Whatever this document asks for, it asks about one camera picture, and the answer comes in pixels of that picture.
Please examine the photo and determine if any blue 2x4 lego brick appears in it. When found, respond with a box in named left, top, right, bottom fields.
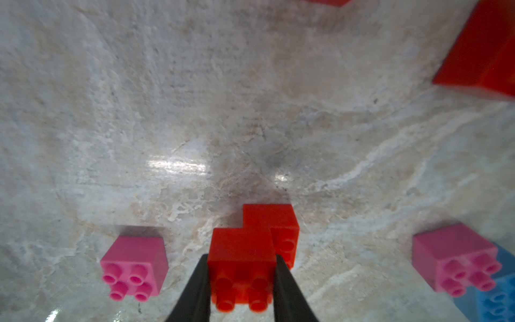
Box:
left=453, top=243, right=514, bottom=322

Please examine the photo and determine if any red 2x2 lego brick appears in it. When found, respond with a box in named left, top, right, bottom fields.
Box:
left=207, top=228, right=276, bottom=313
left=305, top=0, right=351, bottom=8
left=243, top=204, right=300, bottom=270

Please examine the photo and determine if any pink 2x2 lego brick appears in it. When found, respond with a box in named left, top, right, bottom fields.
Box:
left=412, top=224, right=502, bottom=298
left=100, top=236, right=169, bottom=303

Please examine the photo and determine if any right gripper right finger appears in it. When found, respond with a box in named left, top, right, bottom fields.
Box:
left=273, top=255, right=319, bottom=322

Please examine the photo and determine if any red 2x4 lego brick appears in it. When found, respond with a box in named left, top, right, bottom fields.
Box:
left=432, top=0, right=514, bottom=100

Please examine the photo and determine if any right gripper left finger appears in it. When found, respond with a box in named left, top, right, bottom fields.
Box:
left=166, top=254, right=211, bottom=322

